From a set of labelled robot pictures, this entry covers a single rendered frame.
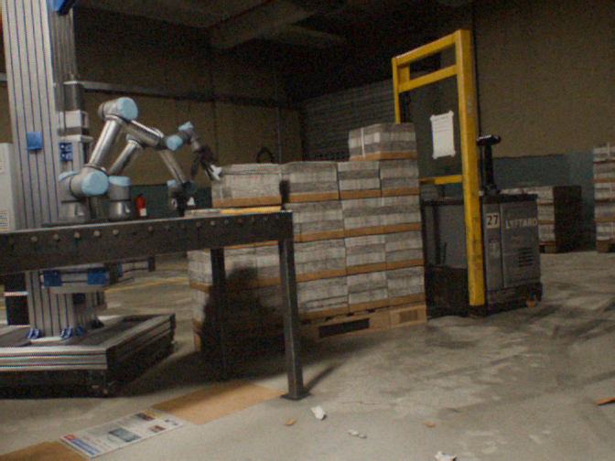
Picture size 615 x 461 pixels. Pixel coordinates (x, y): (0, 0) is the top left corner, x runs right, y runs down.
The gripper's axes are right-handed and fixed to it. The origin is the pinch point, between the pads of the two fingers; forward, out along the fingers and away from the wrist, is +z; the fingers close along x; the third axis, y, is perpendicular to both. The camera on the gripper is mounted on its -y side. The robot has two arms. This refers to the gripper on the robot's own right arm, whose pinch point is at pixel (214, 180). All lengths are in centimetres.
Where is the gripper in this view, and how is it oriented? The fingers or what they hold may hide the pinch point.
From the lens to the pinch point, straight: 344.3
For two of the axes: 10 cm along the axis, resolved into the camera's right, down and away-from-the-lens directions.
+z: 4.9, 8.3, 2.7
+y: 7.4, -5.6, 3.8
